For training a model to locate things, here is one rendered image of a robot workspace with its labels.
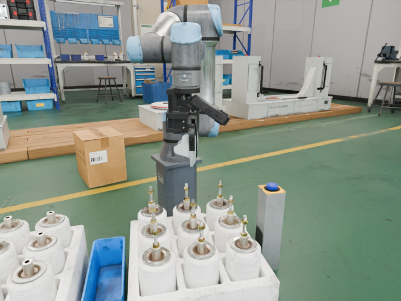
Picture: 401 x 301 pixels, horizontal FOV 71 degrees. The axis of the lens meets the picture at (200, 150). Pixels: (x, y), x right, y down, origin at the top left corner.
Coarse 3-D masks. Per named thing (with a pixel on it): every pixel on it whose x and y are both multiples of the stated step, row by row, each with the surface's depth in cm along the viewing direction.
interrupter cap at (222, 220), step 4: (224, 216) 91; (236, 216) 91; (220, 220) 89; (224, 220) 89; (236, 220) 89; (240, 220) 89; (220, 224) 87; (224, 224) 87; (228, 224) 87; (232, 224) 87; (236, 224) 87; (240, 224) 86; (228, 228) 85; (232, 228) 85
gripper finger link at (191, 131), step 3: (192, 123) 74; (192, 126) 72; (189, 129) 73; (192, 129) 73; (189, 132) 73; (192, 132) 72; (195, 132) 75; (189, 135) 73; (192, 135) 73; (189, 138) 73; (192, 138) 73; (189, 141) 74; (192, 141) 73; (189, 144) 74; (192, 144) 74; (189, 147) 75; (192, 147) 74; (189, 150) 75; (192, 150) 75
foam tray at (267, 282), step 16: (176, 240) 92; (176, 256) 84; (224, 256) 84; (176, 272) 77; (224, 272) 77; (272, 272) 77; (128, 288) 72; (192, 288) 72; (208, 288) 72; (224, 288) 72; (240, 288) 72; (256, 288) 73; (272, 288) 74
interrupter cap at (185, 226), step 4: (188, 220) 89; (184, 224) 87; (188, 224) 87; (204, 224) 87; (184, 228) 85; (188, 228) 85; (192, 228) 85; (196, 228) 85; (188, 232) 83; (192, 232) 82; (196, 232) 83
